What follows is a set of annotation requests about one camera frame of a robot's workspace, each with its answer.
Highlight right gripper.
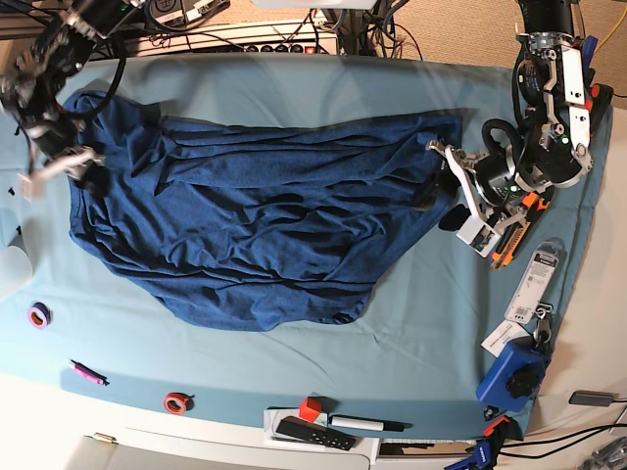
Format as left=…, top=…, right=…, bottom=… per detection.
left=26, top=124, right=111, bottom=197

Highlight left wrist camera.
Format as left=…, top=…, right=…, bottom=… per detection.
left=457, top=215, right=502, bottom=258

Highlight purple tape roll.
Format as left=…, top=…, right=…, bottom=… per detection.
left=27, top=302, right=52, bottom=329

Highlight white paper tag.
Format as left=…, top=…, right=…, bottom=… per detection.
left=481, top=320, right=531, bottom=357

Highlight orange black utility knife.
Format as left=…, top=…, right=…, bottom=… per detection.
left=491, top=187, right=555, bottom=269

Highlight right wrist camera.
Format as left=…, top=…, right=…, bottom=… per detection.
left=18, top=173, right=45, bottom=202

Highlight blue black clamp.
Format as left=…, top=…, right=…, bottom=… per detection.
left=580, top=34, right=599, bottom=77

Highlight pink marker pen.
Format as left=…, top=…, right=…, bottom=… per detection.
left=69, top=360, right=109, bottom=386

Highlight red cube block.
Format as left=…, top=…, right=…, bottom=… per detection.
left=298, top=397, right=322, bottom=423

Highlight white translucent cup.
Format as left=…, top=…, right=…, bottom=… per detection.
left=0, top=246, right=33, bottom=300

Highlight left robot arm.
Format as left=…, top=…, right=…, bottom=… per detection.
left=426, top=1, right=593, bottom=253

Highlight metal keys carabiner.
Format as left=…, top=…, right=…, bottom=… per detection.
left=533, top=302, right=554, bottom=351

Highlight grey adapter box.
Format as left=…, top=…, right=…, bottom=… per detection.
left=568, top=390, right=615, bottom=407

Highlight blue t-shirt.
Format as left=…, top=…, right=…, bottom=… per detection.
left=70, top=97, right=462, bottom=332

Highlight light blue table cloth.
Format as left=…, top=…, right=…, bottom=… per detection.
left=1, top=53, right=617, bottom=440

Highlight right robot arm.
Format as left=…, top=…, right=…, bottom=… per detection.
left=1, top=1, right=145, bottom=200

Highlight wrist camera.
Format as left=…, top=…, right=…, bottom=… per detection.
left=457, top=215, right=502, bottom=258
left=18, top=173, right=45, bottom=202

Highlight white black marker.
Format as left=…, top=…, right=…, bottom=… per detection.
left=328, top=415, right=409, bottom=433

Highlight black remote control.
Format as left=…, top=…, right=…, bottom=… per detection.
left=276, top=416, right=357, bottom=451

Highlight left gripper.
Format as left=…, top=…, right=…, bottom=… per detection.
left=411, top=140, right=525, bottom=239

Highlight blue orange bottom clamp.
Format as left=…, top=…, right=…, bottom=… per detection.
left=445, top=416, right=517, bottom=470

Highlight packaged tool blister card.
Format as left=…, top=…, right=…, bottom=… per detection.
left=505, top=238, right=564, bottom=325

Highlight power strip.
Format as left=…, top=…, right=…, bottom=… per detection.
left=127, top=20, right=338, bottom=57

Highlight red tape roll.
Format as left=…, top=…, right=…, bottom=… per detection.
left=163, top=392, right=194, bottom=416

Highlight blue box with knob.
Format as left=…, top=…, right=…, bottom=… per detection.
left=476, top=339, right=552, bottom=413

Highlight orange black clamp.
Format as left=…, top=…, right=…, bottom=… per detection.
left=590, top=83, right=613, bottom=134

